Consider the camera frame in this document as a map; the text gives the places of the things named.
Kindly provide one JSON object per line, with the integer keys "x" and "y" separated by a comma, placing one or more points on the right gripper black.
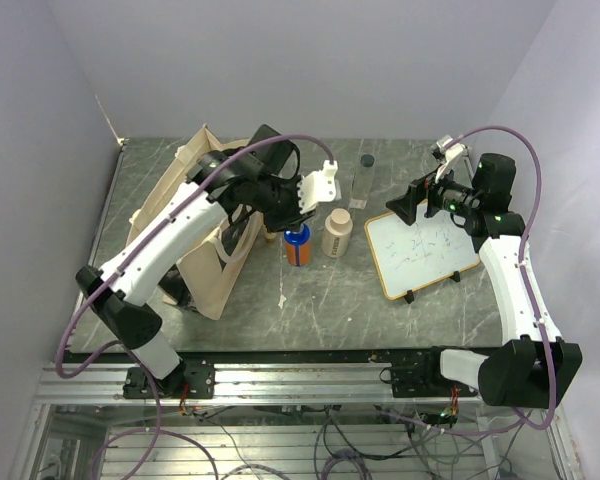
{"x": 406, "y": 205}

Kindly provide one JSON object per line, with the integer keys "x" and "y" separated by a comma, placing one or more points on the yellow-framed whiteboard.
{"x": 409, "y": 258}

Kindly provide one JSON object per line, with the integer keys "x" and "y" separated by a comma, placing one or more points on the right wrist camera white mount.
{"x": 447, "y": 153}

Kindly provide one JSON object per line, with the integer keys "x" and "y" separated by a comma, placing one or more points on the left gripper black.
{"x": 294, "y": 218}

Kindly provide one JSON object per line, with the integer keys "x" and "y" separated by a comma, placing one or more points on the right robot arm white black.
{"x": 534, "y": 365}

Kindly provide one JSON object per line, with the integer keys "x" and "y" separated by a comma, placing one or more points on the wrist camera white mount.
{"x": 318, "y": 187}
{"x": 447, "y": 153}

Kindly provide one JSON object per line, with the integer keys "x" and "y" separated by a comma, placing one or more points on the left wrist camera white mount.
{"x": 318, "y": 187}

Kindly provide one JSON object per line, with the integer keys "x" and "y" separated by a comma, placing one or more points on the beige round lotion bottle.
{"x": 337, "y": 232}

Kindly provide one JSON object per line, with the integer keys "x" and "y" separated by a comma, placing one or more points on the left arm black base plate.
{"x": 188, "y": 380}

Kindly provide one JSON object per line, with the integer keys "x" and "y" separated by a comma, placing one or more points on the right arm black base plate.
{"x": 416, "y": 373}

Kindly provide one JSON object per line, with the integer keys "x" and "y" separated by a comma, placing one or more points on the aluminium rail frame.
{"x": 235, "y": 384}

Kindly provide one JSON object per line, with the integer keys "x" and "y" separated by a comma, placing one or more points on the cream canvas tote bag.
{"x": 206, "y": 275}

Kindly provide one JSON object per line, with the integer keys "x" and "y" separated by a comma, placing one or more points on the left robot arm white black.
{"x": 224, "y": 186}

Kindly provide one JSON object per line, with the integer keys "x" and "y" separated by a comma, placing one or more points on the beige squeeze tube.
{"x": 269, "y": 236}

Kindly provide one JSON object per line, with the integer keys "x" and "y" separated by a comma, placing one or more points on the orange pump bottle blue collar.
{"x": 298, "y": 245}

